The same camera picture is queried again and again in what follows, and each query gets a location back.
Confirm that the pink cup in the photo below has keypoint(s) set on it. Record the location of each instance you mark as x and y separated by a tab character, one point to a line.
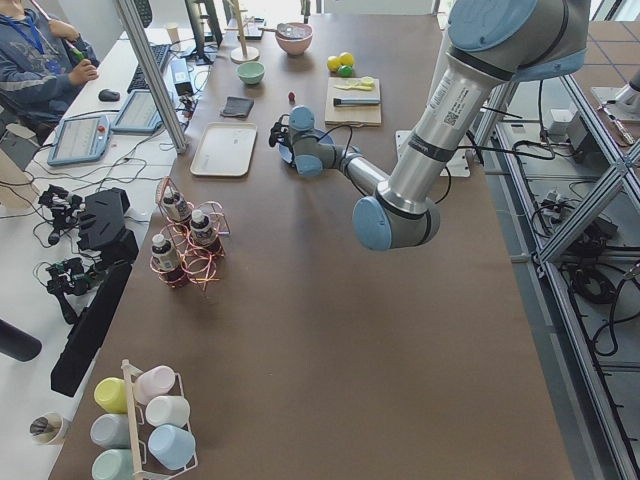
152	383

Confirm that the yellow lemon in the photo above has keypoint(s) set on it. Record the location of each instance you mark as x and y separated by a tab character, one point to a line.
346	59
333	63

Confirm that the steel muddler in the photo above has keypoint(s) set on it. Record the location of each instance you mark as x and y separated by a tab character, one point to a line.
349	102

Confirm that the grey cloth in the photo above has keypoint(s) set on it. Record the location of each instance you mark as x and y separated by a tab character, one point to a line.
237	107

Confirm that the yellow plastic knife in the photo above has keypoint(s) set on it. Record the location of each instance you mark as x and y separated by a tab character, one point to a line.
354	87

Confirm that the dark drink bottle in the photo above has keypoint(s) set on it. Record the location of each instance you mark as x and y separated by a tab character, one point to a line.
166	262
203	232
176	207

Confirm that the green bowl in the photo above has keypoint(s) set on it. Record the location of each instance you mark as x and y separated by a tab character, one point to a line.
251	73

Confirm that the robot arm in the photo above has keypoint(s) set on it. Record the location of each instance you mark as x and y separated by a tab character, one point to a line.
487	43

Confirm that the black computer mouse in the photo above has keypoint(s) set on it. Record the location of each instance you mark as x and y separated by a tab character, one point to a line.
108	95

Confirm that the white wire cup rack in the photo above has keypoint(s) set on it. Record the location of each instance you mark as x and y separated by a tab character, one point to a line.
145	465

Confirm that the copper wire bottle rack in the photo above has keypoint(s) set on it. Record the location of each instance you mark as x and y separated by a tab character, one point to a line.
188	248

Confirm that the metal ice scoop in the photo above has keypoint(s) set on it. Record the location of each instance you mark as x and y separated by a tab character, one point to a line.
292	31

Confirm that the yellow cup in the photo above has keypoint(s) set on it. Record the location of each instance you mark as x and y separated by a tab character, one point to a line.
110	395

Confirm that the wooden stand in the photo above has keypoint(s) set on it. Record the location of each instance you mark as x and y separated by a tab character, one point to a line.
244	53

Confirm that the white cup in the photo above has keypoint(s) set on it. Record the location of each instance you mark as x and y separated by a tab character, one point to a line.
165	409

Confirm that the blue cup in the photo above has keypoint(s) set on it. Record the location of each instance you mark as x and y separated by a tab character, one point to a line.
172	446

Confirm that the cream rabbit tray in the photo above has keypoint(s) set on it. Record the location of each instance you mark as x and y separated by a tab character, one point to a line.
225	150

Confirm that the wooden cutting board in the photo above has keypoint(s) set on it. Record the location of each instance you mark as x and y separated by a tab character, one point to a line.
361	115

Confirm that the person in blue hoodie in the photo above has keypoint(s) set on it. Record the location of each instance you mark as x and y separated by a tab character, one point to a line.
45	63

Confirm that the grey cup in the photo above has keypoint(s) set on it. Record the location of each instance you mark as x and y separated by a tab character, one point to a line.
111	431

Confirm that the teach pendant tablet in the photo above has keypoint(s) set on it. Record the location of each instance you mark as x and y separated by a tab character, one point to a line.
80	140
138	115

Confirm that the mint green cup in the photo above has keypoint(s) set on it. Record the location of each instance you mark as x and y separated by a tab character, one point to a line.
113	464

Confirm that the blue plate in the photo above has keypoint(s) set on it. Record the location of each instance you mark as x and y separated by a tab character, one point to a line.
319	135

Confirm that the aluminium frame post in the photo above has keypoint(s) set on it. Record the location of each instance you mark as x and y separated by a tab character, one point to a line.
128	14

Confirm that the paper cup with tools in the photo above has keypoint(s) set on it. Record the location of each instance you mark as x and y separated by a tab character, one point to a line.
49	429

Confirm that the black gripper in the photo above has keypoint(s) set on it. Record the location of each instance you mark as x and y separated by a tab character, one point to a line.
280	134

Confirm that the green lime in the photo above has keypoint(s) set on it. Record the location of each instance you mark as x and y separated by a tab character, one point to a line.
345	71

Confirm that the pink bowl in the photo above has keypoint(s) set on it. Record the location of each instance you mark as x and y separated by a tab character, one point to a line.
294	47

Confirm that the black framed box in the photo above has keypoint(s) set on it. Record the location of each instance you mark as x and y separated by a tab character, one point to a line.
253	28

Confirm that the black monitor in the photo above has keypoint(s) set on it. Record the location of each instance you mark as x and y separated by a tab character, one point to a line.
206	31

